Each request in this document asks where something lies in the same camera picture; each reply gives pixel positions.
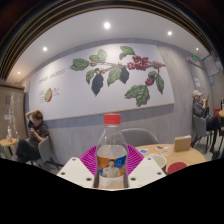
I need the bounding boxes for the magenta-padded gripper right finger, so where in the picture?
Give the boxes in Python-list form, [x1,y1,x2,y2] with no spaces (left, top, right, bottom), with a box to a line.
[125,143,167,188]

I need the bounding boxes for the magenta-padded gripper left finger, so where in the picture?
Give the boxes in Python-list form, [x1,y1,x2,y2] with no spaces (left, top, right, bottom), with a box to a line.
[57,145,99,189]

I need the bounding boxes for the clear plastic bottle red cap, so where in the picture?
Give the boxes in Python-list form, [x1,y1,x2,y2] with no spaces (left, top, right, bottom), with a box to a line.
[95,113,129,190]

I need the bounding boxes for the white paper cup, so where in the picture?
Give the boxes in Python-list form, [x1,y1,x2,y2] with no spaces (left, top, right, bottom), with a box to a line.
[148,153,168,173]

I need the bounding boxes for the flat round red coaster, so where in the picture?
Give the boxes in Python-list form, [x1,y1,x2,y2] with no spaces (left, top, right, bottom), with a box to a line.
[167,161,188,175]

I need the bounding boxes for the brown cardboard box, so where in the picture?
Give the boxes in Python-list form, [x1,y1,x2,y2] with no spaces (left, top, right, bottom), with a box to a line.
[173,134,193,153]

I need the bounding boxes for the person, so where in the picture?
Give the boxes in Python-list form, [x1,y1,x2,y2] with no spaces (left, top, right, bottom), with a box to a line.
[15,109,50,164]
[192,89,221,153]

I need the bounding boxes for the round ceiling spotlights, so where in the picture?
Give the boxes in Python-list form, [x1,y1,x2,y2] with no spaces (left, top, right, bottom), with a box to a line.
[16,21,174,75]

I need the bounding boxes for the coffee branch wall mural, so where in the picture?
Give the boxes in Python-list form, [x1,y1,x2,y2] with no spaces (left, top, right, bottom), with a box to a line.
[28,43,175,122]

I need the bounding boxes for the framed wall notice board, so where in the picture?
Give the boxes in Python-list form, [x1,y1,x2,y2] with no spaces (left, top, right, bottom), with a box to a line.
[203,54,221,77]

